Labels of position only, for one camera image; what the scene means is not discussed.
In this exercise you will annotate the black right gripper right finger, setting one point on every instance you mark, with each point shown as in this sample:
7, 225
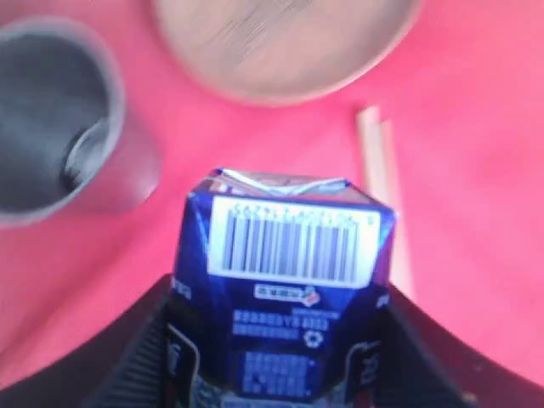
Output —
424, 365

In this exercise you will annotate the blue white milk carton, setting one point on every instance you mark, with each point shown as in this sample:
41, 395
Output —
279, 291

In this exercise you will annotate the stainless steel cup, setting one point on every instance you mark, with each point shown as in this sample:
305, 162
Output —
69, 140

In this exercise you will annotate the wooden chopstick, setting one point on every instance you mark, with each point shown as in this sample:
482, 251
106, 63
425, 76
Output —
369, 131
401, 276

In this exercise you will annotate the brown wooden plate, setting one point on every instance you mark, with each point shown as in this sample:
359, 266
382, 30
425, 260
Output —
277, 53

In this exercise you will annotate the red table cloth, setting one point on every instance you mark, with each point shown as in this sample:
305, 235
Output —
464, 92

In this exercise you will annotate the lower wooden chopstick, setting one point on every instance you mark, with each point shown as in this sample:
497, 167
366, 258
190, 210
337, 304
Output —
401, 276

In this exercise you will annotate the upper wooden chopstick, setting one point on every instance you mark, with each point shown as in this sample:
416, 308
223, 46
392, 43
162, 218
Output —
369, 131

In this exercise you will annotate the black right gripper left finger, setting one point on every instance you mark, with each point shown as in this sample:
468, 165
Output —
122, 366

